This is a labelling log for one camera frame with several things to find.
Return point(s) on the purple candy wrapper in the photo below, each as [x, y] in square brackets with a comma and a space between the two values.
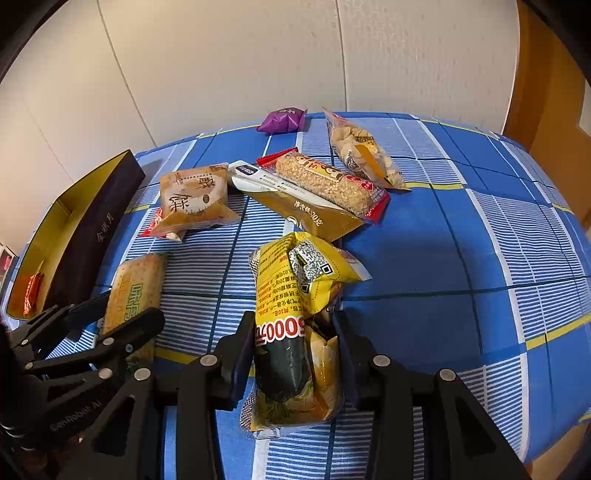
[286, 120]

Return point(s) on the tan pastry packet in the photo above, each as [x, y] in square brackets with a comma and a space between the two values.
[191, 199]

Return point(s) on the dark gold-lined gift box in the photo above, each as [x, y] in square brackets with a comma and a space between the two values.
[73, 236]

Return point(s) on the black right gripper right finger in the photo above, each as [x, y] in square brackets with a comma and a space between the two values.
[460, 440]

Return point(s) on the green-lettered cracker packet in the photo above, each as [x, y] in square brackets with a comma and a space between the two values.
[136, 286]

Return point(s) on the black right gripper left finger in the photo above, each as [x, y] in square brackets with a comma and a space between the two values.
[127, 439]

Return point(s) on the clear orange-edged seed bag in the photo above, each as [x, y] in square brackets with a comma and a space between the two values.
[361, 154]

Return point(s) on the white and gold sachet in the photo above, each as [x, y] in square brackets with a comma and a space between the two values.
[304, 209]

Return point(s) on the small orange-red snack packet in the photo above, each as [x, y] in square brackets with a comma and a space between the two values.
[32, 291]

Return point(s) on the red-ended rice bar packet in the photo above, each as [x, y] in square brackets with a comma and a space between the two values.
[358, 196]

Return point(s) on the yellow black snack bag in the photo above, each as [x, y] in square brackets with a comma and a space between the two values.
[299, 280]

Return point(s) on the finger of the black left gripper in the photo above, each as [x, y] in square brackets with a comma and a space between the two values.
[50, 318]
[113, 348]

